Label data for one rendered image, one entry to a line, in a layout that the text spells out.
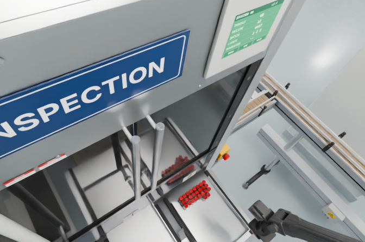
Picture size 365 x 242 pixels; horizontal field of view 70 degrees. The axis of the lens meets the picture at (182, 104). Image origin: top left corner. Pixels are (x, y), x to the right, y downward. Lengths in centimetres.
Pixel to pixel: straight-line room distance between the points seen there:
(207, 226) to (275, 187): 134
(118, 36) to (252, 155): 246
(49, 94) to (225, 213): 126
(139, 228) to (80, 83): 112
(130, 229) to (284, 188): 170
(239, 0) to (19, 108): 39
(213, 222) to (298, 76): 262
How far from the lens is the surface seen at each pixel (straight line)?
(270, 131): 227
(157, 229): 145
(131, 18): 39
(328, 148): 191
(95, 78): 42
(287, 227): 106
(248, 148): 277
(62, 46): 37
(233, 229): 152
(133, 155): 59
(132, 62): 44
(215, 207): 152
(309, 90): 363
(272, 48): 82
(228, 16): 52
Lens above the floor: 231
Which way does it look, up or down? 54 degrees down
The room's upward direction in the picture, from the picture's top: 12 degrees clockwise
